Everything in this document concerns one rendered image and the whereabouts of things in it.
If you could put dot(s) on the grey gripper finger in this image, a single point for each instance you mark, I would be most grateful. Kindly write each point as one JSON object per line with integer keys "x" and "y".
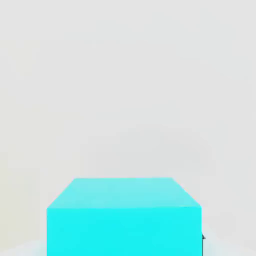
{"x": 203, "y": 246}

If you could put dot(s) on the small cyan cube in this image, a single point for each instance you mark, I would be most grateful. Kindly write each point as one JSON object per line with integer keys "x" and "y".
{"x": 124, "y": 230}

